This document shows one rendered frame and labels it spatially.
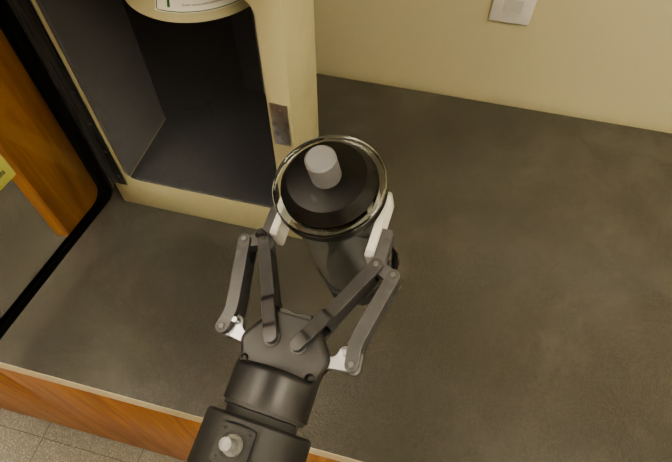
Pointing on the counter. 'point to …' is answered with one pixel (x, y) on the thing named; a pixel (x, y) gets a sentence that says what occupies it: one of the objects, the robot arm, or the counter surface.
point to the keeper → (280, 124)
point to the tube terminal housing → (307, 104)
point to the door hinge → (20, 3)
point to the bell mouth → (179, 2)
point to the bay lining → (141, 56)
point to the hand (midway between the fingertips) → (336, 210)
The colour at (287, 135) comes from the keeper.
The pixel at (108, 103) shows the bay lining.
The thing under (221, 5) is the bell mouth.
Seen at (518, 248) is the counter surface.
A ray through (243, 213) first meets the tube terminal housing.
